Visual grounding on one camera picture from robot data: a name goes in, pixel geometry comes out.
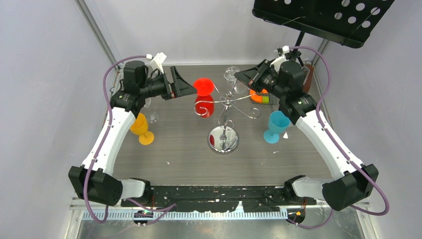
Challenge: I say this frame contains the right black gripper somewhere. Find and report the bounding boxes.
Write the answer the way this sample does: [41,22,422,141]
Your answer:
[233,60,286,100]

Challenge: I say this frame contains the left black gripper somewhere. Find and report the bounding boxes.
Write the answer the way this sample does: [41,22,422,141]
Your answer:
[140,66,197,101]

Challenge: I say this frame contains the small clear glass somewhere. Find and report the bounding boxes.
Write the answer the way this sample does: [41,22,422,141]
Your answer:
[223,66,247,94]

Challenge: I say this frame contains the red wine glass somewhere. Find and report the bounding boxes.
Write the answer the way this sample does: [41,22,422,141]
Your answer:
[194,78,214,118]

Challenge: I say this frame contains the clear wine glass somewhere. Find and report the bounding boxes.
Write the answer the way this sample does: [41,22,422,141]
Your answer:
[144,98,159,123]

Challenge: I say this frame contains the blue wine glass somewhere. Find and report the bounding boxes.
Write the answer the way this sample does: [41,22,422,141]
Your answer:
[263,111,291,144]

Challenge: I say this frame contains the yellow wine glass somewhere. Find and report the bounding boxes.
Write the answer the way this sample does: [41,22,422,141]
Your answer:
[129,113,154,145]

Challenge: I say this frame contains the chrome wine glass rack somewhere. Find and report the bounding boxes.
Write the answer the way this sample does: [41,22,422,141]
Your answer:
[193,90,262,155]

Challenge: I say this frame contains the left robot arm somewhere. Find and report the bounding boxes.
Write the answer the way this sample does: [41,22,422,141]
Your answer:
[68,60,197,206]

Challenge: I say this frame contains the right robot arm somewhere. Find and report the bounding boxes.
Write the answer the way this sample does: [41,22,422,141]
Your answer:
[234,60,379,211]

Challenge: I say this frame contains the orange letter e toy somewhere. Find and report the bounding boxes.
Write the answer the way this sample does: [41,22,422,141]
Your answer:
[249,89,270,104]

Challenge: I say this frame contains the green lego brick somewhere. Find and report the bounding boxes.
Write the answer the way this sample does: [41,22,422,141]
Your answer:
[261,95,270,104]

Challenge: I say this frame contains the grey lego baseplate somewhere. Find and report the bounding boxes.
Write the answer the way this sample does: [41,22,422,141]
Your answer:
[251,93,279,105]

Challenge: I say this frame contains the brown wooden metronome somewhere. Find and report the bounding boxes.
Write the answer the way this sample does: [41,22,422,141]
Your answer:
[303,64,314,93]

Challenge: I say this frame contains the black music stand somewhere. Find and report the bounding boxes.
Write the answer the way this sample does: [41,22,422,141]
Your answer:
[252,0,394,49]

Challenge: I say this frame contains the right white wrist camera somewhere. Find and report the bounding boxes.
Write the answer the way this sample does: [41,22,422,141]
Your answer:
[270,45,290,73]

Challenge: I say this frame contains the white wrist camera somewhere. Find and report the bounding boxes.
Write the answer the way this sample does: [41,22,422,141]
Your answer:
[150,52,167,74]
[270,45,290,73]

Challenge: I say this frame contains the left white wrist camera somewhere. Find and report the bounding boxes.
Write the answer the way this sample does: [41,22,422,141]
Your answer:
[150,52,167,74]

